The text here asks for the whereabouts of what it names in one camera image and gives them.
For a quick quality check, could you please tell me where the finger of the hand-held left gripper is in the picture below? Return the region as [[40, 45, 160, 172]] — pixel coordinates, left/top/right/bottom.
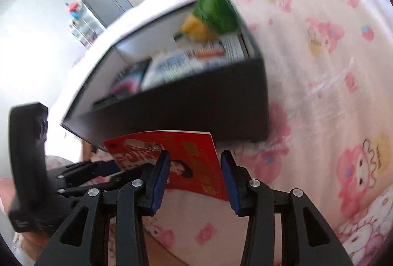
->
[[57, 163, 154, 197], [55, 160, 119, 180]]

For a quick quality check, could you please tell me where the green snack packet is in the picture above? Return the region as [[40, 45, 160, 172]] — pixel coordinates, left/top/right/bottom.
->
[[192, 0, 240, 35]]

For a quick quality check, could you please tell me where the comic print paper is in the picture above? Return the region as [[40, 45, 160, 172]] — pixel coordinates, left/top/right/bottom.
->
[[142, 34, 249, 90]]

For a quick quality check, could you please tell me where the person's left hand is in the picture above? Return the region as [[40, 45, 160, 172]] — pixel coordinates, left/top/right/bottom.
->
[[21, 231, 59, 257]]

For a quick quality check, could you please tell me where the pink cartoon printed blanket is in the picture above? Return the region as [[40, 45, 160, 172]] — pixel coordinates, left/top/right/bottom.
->
[[77, 0, 393, 266]]

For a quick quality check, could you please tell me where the yellow snack packet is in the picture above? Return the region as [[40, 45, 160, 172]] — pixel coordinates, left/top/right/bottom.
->
[[175, 14, 217, 41]]

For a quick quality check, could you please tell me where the black rainbow booklet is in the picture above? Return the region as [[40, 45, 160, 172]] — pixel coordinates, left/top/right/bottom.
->
[[109, 60, 151, 98]]

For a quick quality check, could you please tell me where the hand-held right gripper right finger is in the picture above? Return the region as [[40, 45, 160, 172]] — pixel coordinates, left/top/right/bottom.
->
[[220, 149, 353, 266]]

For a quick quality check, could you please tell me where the red booklet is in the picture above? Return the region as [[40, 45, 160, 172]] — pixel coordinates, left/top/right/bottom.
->
[[103, 130, 229, 202]]

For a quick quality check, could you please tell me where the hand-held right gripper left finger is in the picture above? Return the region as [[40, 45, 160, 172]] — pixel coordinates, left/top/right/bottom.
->
[[34, 150, 171, 266]]

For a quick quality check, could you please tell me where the white cloth with pink outlines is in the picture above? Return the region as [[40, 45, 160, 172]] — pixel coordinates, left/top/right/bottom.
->
[[336, 189, 393, 266]]

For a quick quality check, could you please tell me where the white rack with toys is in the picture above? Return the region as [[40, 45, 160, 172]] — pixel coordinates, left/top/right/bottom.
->
[[64, 2, 105, 49]]

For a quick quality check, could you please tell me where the black storage box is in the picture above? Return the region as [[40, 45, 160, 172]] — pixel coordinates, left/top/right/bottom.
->
[[61, 0, 271, 147]]

